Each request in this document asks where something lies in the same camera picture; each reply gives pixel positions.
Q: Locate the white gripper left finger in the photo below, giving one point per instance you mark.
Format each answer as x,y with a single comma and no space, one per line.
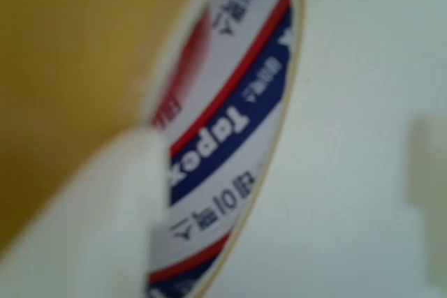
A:
87,224

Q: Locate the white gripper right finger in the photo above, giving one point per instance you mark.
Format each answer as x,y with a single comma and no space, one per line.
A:
431,190

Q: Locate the large clear packing tape roll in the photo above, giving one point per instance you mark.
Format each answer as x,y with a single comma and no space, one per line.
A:
70,50

